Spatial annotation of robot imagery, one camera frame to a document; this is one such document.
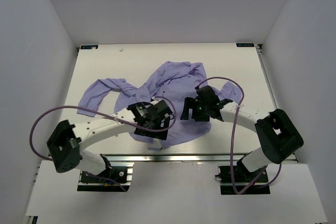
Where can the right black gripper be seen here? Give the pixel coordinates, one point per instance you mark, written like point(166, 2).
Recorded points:
point(191, 103)

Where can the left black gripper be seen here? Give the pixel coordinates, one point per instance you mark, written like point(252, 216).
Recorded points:
point(159, 135)

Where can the lavender purple jacket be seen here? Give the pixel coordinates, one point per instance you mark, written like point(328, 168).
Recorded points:
point(172, 80)

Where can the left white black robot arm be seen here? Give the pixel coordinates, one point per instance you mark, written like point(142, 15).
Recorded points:
point(69, 142)

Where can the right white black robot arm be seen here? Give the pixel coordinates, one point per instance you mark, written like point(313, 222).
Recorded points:
point(278, 137)

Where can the right blue table label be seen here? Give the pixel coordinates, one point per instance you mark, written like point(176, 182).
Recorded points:
point(244, 45)

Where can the blue table label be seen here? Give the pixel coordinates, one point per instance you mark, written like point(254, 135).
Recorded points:
point(244, 45)
point(89, 47)

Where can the left blue table label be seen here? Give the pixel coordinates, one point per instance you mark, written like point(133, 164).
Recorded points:
point(89, 47)

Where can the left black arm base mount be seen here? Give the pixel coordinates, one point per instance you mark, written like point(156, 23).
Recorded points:
point(117, 179)

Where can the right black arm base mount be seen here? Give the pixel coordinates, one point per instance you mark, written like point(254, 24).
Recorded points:
point(259, 187)

